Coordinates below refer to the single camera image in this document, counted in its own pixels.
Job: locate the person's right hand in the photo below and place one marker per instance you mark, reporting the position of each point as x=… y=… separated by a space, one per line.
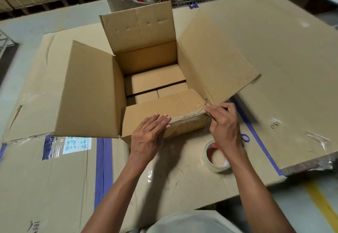
x=227 y=130

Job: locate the person's left hand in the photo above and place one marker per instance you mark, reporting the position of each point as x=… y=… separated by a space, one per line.
x=148 y=137

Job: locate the clear tape roll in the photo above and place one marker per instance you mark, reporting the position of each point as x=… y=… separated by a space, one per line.
x=207 y=159

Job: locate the brown cardboard box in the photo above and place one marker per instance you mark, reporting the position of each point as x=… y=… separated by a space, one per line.
x=89 y=95

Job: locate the person's left forearm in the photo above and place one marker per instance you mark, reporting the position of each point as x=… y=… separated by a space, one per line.
x=118 y=201

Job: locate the person's right forearm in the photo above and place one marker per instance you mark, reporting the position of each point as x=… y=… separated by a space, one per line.
x=258 y=198

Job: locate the person's beige mesh shirt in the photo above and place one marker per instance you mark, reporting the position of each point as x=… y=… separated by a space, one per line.
x=190 y=223

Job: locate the white handwritten label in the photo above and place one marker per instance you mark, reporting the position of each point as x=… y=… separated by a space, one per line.
x=76 y=145

